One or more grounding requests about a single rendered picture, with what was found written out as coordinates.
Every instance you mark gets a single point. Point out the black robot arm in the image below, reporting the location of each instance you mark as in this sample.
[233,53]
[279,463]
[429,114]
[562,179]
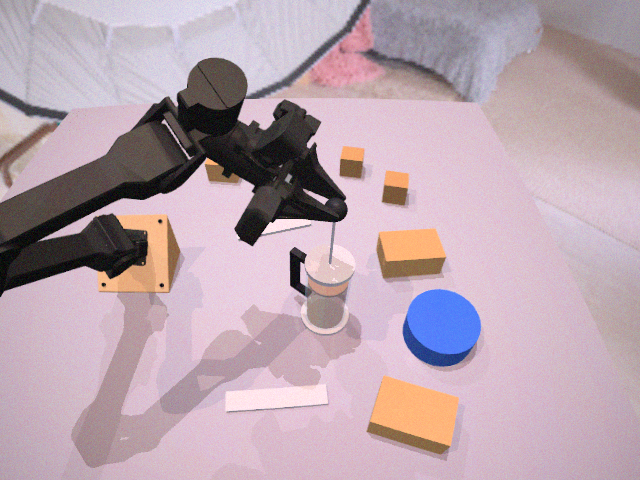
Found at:
[142,163]

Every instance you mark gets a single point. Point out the white flat bar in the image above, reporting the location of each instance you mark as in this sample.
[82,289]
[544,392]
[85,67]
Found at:
[280,398]
[282,225]

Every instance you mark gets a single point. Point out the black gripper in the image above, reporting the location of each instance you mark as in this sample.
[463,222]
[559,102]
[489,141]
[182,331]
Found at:
[277,199]

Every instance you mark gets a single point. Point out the blue cylinder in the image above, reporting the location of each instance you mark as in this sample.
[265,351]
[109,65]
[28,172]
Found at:
[441,327]

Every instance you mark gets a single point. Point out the glass french press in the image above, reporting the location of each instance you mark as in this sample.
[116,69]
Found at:
[329,270]

